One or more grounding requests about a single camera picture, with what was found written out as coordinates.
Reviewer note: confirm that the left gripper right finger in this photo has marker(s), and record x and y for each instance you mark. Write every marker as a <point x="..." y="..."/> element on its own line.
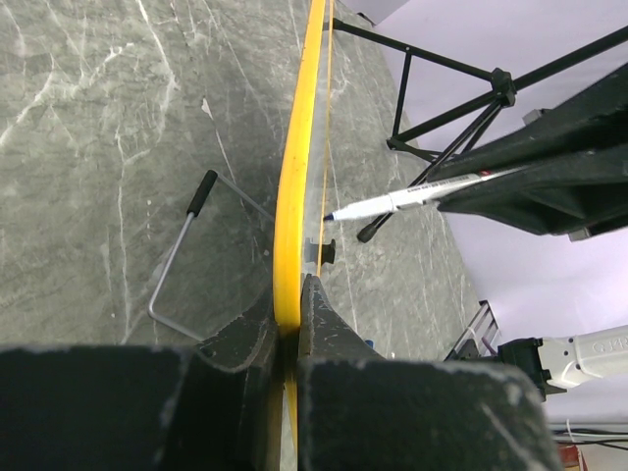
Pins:
<point x="360" y="411"/>

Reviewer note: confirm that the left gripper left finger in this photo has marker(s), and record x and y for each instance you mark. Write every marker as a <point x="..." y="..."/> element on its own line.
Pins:
<point x="216" y="405"/>

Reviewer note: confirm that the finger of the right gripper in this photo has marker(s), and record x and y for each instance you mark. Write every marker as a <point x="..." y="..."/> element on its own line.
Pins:
<point x="580" y="192"/>
<point x="595" y="118"/>

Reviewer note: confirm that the blue whiteboard marker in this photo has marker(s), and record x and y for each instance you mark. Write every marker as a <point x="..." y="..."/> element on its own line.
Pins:
<point x="417" y="195"/>

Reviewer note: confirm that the wire easel stand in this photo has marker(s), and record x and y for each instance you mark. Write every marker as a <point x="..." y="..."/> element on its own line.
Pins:
<point x="192" y="212"/>

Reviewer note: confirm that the yellow framed whiteboard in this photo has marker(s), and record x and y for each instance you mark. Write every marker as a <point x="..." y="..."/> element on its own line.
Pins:
<point x="301" y="198"/>

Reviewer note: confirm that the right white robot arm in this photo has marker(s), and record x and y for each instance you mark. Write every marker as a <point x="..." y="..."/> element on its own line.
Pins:
<point x="557" y="365"/>

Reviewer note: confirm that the aluminium frame rail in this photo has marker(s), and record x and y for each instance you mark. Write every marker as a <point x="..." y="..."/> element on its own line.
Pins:
<point x="480" y="338"/>

